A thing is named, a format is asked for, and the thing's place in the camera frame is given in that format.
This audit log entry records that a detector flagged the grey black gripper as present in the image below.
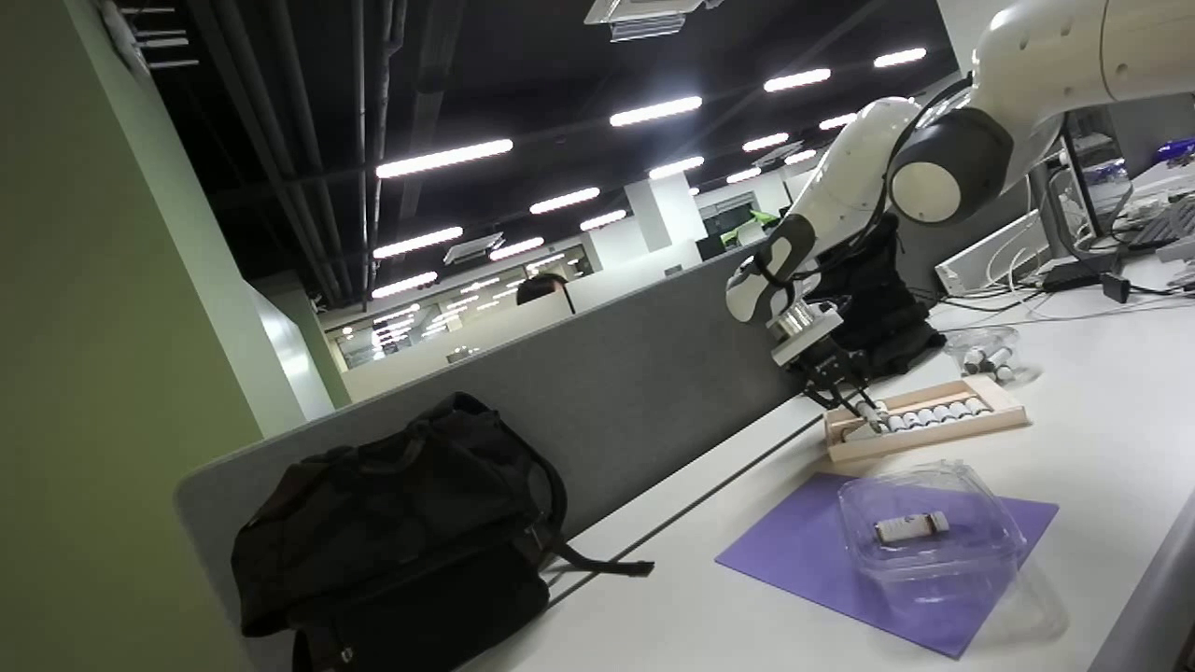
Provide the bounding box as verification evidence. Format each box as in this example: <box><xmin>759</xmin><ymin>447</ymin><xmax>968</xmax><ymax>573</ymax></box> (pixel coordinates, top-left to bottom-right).
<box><xmin>770</xmin><ymin>302</ymin><xmax>889</xmax><ymax>421</ymax></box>

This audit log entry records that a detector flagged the wooden compartment box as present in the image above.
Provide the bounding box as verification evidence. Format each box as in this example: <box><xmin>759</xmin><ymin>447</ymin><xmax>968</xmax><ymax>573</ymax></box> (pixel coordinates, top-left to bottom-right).
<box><xmin>820</xmin><ymin>376</ymin><xmax>1025</xmax><ymax>465</ymax></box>

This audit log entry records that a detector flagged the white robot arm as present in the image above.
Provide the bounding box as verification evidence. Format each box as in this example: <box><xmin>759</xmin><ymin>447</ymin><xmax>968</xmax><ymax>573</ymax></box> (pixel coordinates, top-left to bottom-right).
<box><xmin>723</xmin><ymin>0</ymin><xmax>1195</xmax><ymax>430</ymax></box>

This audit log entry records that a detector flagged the white power strip box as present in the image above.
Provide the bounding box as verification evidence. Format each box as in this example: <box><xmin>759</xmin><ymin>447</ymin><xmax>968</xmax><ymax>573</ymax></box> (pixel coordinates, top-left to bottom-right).
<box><xmin>933</xmin><ymin>208</ymin><xmax>1048</xmax><ymax>298</ymax></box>

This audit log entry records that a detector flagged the small white bottle in container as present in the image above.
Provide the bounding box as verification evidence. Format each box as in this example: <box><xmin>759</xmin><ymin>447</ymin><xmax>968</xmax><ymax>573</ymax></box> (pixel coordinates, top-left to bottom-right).
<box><xmin>873</xmin><ymin>510</ymin><xmax>947</xmax><ymax>544</ymax></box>

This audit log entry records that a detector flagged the black backpack far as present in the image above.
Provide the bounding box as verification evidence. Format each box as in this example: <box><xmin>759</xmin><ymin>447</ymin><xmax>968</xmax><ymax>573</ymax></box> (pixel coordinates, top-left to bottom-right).
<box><xmin>817</xmin><ymin>213</ymin><xmax>944</xmax><ymax>376</ymax></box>

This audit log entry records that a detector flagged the black backpack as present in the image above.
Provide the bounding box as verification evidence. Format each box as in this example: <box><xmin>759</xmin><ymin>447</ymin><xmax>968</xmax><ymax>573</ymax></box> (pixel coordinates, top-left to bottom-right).
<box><xmin>817</xmin><ymin>213</ymin><xmax>944</xmax><ymax>376</ymax></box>
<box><xmin>232</xmin><ymin>390</ymin><xmax>653</xmax><ymax>672</ymax></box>

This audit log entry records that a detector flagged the row of white bottles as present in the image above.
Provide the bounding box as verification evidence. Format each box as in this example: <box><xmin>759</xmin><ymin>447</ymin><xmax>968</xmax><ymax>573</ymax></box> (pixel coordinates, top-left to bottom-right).
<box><xmin>885</xmin><ymin>399</ymin><xmax>990</xmax><ymax>431</ymax></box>

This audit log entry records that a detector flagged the clear plastic clamshell container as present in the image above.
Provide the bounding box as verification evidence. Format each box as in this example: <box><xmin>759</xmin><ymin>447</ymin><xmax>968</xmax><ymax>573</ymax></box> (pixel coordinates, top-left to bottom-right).
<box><xmin>835</xmin><ymin>464</ymin><xmax>1067</xmax><ymax>661</ymax></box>

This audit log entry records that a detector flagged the grey desk divider panel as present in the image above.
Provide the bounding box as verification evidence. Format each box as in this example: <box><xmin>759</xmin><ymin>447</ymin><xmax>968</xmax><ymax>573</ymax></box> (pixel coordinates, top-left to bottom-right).
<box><xmin>170</xmin><ymin>134</ymin><xmax>1048</xmax><ymax>591</ymax></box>

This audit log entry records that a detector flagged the purple paper mat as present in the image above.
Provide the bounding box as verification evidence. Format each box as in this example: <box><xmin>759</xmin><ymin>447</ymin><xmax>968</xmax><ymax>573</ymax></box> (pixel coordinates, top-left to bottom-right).
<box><xmin>713</xmin><ymin>465</ymin><xmax>1063</xmax><ymax>665</ymax></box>

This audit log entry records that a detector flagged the computer monitor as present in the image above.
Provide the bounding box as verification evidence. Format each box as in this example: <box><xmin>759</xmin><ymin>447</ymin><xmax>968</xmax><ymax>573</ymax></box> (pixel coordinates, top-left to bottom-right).
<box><xmin>1063</xmin><ymin>109</ymin><xmax>1195</xmax><ymax>248</ymax></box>

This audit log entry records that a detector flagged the black backpack near left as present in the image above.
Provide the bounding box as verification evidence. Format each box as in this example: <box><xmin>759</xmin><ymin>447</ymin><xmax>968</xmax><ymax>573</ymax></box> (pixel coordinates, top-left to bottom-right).
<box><xmin>232</xmin><ymin>390</ymin><xmax>653</xmax><ymax>672</ymax></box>

